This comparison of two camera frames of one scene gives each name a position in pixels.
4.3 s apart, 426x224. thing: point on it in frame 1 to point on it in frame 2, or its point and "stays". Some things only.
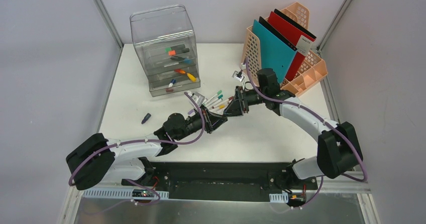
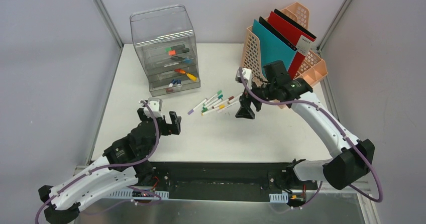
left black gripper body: [207, 118] to [165, 124]
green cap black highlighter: [175, 47] stays
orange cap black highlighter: [174, 52] stays
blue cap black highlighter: [186, 60] stays
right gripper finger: [238, 106] to [245, 111]
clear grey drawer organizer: [165, 44] stays
